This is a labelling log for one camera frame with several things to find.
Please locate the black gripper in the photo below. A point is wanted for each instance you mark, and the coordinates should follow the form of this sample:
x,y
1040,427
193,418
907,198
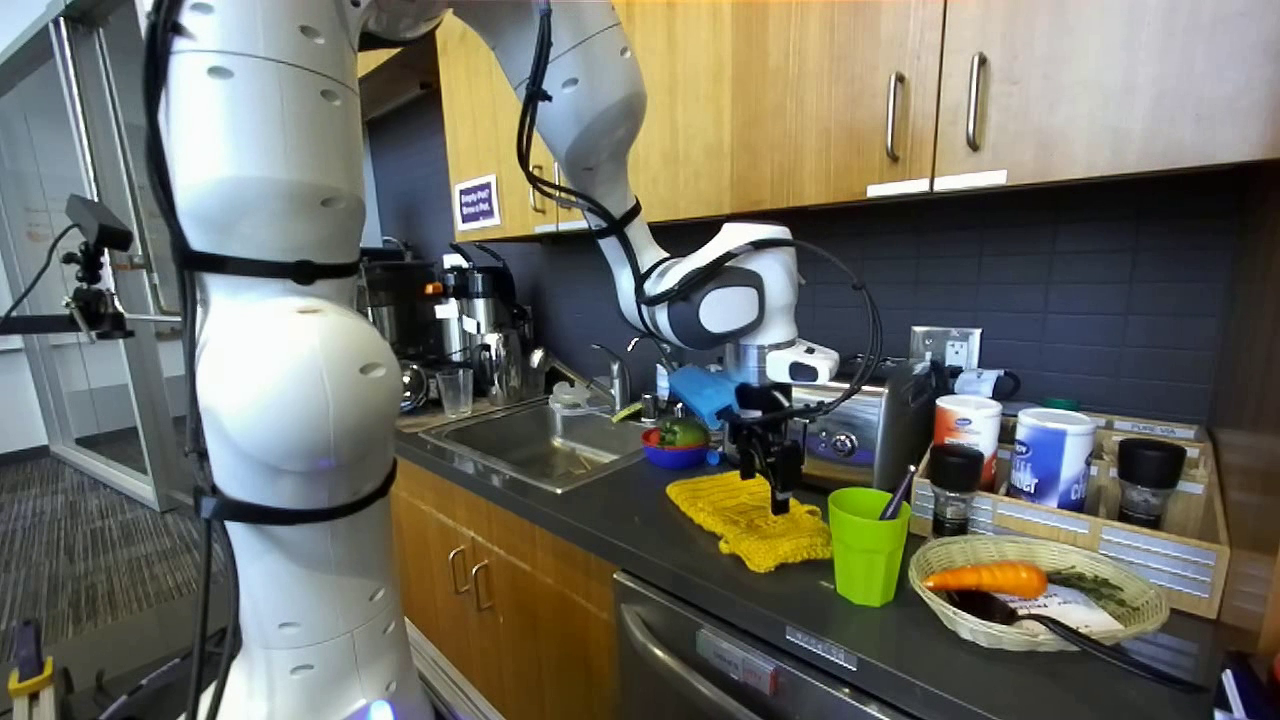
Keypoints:
x,y
762,428

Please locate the yellow cloth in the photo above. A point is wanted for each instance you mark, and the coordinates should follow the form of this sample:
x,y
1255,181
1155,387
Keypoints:
x,y
740,521

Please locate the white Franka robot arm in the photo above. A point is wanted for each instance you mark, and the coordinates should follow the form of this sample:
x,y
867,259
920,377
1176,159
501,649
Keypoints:
x,y
293,387

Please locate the silver toaster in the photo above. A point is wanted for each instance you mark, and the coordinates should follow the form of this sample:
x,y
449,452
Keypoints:
x,y
867,433

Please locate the blue bowl red inside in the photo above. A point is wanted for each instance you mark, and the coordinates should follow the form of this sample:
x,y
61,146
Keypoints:
x,y
675,458

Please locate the green bell pepper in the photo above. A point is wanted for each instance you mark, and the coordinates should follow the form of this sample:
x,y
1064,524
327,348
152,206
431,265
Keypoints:
x,y
682,433

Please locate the green plastic cup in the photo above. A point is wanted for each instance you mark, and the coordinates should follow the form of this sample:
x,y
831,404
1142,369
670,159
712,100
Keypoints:
x,y
867,553

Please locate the utensil in green cup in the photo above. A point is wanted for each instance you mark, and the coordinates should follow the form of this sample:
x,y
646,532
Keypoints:
x,y
898,494

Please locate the black grinder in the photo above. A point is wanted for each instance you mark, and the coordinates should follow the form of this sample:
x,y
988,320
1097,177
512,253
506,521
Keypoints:
x,y
1149,482
953,487

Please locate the steel dishwasher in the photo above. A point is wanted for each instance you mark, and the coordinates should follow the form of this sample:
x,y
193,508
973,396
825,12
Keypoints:
x,y
722,661

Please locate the chrome faucet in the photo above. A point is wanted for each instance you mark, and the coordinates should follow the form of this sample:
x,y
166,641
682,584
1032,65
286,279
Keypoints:
x,y
609,382

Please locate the white cup orange band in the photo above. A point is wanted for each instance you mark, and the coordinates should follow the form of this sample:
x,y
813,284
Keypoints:
x,y
970,427

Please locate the orange carrot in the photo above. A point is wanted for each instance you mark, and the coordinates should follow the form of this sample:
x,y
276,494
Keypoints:
x,y
985,581

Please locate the dark spoon in basket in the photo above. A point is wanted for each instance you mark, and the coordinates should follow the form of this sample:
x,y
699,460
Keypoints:
x,y
985,607

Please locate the stainless steel sink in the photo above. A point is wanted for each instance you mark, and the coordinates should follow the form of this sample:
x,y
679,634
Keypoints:
x,y
535,447

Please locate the white blue container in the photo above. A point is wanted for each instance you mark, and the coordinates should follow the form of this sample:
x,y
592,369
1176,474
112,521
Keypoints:
x,y
1052,460

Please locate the wooden lower cabinet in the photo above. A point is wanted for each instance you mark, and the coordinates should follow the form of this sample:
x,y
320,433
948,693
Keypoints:
x,y
506,602

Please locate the wooden cabinet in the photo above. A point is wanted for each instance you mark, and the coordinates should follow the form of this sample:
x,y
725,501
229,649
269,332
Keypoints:
x,y
506,602
800,94

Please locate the plate with food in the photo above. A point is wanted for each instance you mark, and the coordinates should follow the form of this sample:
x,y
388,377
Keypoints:
x,y
1040,625

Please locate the white wrapper in basket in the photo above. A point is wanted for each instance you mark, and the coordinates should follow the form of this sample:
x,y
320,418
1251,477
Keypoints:
x,y
1073,613

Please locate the clear plastic cup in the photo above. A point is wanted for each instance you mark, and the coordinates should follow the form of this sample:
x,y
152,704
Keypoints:
x,y
458,392

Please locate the wooden tray box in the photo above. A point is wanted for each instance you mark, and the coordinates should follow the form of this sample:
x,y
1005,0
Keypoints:
x,y
1146,553

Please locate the wooden upper cabinet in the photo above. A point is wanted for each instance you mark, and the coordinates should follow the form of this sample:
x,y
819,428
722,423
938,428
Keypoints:
x,y
800,94

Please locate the purple white sign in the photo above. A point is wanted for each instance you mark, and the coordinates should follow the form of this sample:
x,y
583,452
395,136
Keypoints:
x,y
479,202

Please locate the black coffee machine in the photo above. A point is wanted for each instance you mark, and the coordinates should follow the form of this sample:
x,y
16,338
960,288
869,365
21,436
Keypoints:
x,y
387,314

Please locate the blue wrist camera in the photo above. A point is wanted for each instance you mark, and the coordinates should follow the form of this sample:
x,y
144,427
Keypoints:
x,y
702,392

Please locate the silver wall outlet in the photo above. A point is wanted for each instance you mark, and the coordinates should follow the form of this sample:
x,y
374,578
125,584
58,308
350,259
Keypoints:
x,y
947,344

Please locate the black camera on stand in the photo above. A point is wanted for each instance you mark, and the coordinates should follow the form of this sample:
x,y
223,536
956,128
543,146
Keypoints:
x,y
92,253

